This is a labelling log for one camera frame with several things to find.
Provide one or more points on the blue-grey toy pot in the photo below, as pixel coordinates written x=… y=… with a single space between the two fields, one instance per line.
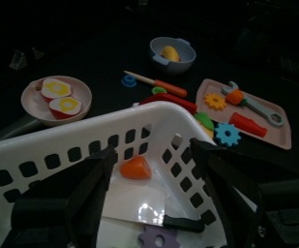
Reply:
x=185 y=61

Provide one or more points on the grey toy wrench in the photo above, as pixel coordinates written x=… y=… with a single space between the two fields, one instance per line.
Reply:
x=259 y=109

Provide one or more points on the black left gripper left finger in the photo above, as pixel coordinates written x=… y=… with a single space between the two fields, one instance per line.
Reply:
x=56 y=193

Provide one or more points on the white perforated plastic basket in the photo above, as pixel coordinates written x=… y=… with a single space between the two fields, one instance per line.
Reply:
x=112 y=122

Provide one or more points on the blue toy gear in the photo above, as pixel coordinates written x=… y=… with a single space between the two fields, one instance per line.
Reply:
x=233 y=135

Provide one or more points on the purple toy gear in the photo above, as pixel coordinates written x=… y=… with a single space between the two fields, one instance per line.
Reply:
x=149 y=237

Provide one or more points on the orange toy carrot piece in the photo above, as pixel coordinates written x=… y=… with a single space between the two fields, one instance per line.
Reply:
x=233 y=97

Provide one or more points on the yellow toy gear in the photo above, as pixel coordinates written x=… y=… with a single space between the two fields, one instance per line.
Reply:
x=215 y=101

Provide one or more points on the clear plastic piece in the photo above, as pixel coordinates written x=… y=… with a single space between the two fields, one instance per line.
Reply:
x=17 y=60

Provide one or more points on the red toy block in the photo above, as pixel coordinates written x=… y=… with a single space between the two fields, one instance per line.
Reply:
x=172 y=100

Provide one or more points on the yellow toy food piece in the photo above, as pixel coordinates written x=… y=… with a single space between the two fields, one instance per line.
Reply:
x=171 y=54

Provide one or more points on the black toy piece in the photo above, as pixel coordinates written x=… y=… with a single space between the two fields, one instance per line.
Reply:
x=183 y=223

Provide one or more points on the green and yellow toy food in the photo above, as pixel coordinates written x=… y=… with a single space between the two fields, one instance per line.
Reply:
x=204 y=121

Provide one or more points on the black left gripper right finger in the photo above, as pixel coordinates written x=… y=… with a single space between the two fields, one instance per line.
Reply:
x=237 y=193

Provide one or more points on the orange toy food piece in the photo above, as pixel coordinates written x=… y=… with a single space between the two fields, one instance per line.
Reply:
x=135 y=169

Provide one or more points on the pink plastic tray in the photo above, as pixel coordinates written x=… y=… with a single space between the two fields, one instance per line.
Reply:
x=276 y=135

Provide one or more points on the blue toy nut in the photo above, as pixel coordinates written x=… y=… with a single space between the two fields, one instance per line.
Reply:
x=128 y=81

